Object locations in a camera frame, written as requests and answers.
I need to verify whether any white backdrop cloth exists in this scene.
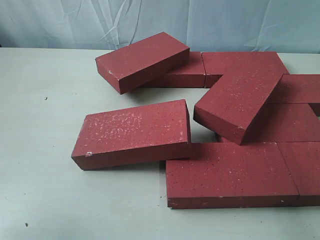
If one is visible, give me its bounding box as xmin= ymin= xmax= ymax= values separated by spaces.
xmin=0 ymin=0 xmax=320 ymax=54

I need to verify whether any red brick with white speckles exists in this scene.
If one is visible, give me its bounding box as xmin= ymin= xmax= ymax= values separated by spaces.
xmin=71 ymin=99 xmax=191 ymax=171

